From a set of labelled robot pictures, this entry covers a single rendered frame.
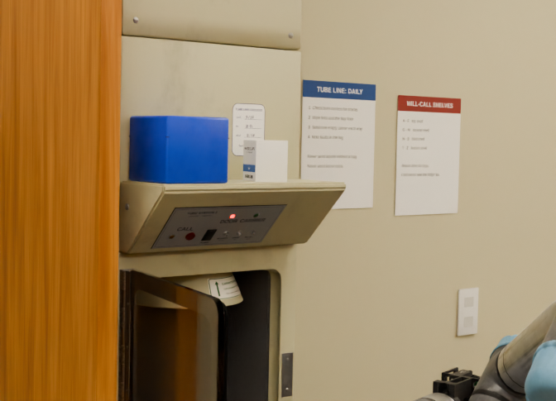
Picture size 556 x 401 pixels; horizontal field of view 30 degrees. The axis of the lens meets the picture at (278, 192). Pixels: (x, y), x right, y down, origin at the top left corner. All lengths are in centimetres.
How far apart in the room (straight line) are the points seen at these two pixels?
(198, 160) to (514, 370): 51
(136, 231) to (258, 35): 37
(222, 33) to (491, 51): 119
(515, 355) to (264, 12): 63
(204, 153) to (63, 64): 22
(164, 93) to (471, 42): 122
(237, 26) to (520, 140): 128
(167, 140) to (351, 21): 100
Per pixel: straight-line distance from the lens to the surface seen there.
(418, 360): 250
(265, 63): 159
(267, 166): 150
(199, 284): 158
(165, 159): 137
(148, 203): 139
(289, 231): 157
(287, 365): 166
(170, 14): 150
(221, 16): 155
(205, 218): 144
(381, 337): 240
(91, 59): 136
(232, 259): 157
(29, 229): 153
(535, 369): 110
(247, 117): 157
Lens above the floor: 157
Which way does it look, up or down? 3 degrees down
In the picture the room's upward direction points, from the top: 1 degrees clockwise
